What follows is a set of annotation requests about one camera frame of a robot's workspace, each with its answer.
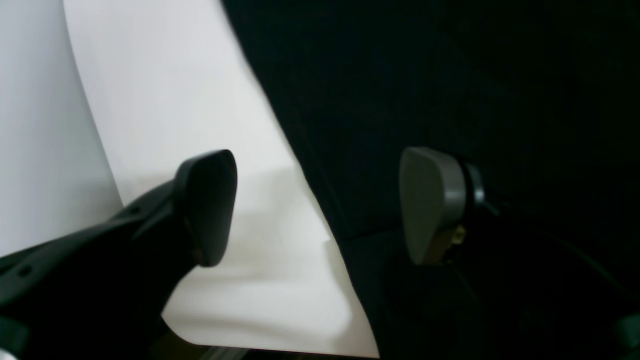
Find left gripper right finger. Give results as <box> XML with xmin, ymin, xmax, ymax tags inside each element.
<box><xmin>398</xmin><ymin>146</ymin><xmax>486</xmax><ymax>266</ymax></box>

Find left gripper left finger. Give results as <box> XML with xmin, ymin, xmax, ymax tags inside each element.
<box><xmin>0</xmin><ymin>149</ymin><xmax>238</xmax><ymax>360</ymax></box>

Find black T-shirt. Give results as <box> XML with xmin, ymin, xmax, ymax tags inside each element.
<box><xmin>222</xmin><ymin>0</ymin><xmax>639</xmax><ymax>360</ymax></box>

